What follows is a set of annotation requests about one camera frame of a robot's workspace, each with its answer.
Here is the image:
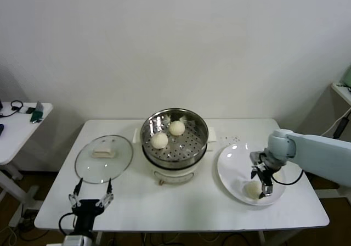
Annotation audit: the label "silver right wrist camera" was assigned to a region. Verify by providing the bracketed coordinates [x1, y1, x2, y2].
[249, 151, 265, 164]

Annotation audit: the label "cream electric cooker base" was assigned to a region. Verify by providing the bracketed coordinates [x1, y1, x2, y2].
[142, 144, 208, 187]

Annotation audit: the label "stainless steel steamer basket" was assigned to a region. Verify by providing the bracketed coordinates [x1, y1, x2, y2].
[133, 108, 218, 169]

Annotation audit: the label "white wall cable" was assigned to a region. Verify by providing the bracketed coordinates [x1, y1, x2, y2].
[320, 116, 345, 137]

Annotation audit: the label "white shelf board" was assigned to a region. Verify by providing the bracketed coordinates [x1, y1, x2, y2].
[331, 82, 351, 107]

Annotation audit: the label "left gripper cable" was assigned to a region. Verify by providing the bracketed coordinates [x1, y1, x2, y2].
[59, 213, 77, 236]

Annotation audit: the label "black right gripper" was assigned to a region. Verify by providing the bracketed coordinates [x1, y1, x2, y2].
[250, 160, 278, 199]

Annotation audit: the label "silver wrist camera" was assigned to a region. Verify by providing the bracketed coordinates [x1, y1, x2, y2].
[63, 235, 86, 246]
[249, 151, 265, 164]

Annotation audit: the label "white floor power strip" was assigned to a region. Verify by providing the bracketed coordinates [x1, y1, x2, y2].
[16, 209, 39, 226]

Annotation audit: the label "white desk base frame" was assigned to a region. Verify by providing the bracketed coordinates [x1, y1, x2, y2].
[315, 187, 351, 200]

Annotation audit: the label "white table leg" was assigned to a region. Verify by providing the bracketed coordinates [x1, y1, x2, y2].
[257, 231, 275, 246]

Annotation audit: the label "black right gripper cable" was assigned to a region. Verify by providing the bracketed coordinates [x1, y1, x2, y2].
[271, 170, 304, 186]

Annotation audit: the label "black headphones with cable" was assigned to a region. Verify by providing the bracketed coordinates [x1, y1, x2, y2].
[0, 99, 25, 118]

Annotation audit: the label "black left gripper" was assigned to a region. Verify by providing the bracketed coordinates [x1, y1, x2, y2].
[67, 177, 115, 237]

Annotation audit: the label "mint green appliance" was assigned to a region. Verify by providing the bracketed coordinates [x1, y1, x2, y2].
[342, 66, 351, 88]

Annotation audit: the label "white round plate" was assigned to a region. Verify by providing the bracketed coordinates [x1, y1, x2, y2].
[217, 143, 287, 206]

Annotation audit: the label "white side desk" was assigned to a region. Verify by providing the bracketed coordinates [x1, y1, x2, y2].
[0, 102, 54, 227]

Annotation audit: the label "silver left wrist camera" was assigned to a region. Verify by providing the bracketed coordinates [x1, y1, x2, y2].
[63, 235, 86, 246]

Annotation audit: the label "glass lid with cream handle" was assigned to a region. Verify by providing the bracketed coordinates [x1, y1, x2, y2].
[75, 135, 134, 185]

